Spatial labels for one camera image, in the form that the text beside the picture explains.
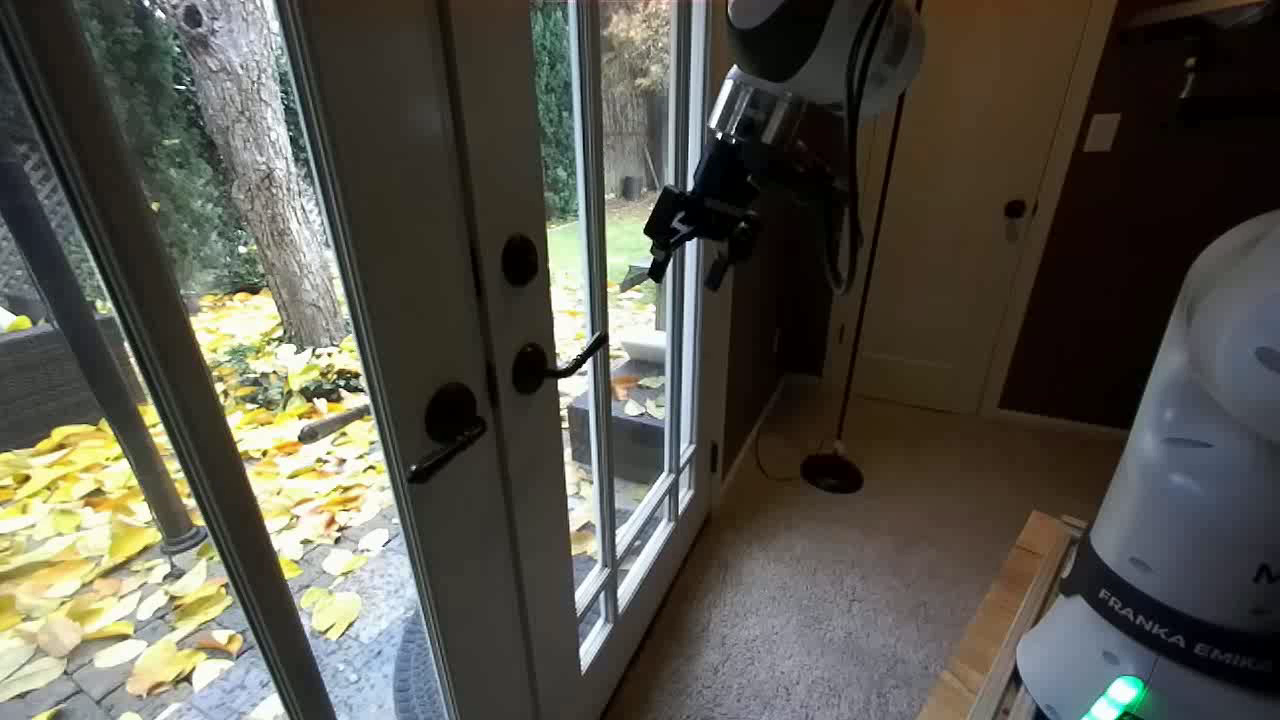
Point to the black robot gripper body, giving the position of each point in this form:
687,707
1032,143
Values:
720,198

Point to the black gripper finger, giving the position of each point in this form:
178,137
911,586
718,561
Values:
661,229
718,268

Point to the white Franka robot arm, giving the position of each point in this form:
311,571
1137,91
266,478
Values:
1170,607

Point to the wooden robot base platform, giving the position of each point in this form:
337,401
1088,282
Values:
981,669

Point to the black deadbolt lock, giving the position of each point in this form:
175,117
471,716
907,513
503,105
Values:
518,260

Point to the white interior door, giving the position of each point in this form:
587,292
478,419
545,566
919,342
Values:
971,166

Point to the white glass french door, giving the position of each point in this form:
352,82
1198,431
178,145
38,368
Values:
425,135

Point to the large tree trunk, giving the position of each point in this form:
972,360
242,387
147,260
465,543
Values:
236,64

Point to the dark outdoor planter box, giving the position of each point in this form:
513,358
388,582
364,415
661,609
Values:
42,387

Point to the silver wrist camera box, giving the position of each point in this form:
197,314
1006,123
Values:
752,110

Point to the black lever door handle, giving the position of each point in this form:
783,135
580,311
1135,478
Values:
533,365

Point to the black outer door handle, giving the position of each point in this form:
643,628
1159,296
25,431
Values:
454,427

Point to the white wall light switch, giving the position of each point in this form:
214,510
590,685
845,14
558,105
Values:
1100,135

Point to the black patio post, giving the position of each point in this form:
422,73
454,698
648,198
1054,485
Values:
74,314

